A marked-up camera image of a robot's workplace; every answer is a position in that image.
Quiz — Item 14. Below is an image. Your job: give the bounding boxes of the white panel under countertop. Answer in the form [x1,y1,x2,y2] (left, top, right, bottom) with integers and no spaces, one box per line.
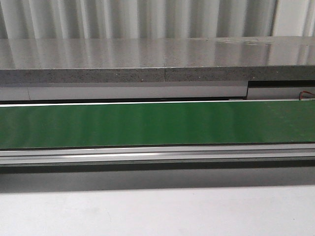
[0,80,315,101]

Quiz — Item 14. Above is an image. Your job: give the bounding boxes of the green conveyor belt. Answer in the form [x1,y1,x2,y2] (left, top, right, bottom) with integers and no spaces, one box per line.
[0,100,315,149]

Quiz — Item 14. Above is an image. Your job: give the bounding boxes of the grey stone countertop slab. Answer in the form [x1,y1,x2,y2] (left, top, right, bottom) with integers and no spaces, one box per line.
[0,36,315,84]

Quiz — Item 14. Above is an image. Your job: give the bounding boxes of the white pleated curtain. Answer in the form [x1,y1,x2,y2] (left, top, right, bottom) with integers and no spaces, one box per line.
[0,0,315,39]

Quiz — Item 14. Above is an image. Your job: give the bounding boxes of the red wire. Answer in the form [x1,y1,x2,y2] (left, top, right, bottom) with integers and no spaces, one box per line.
[299,90,315,101]

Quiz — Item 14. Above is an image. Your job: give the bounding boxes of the aluminium conveyor front rail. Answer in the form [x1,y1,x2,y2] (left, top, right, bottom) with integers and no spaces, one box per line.
[0,144,315,166]

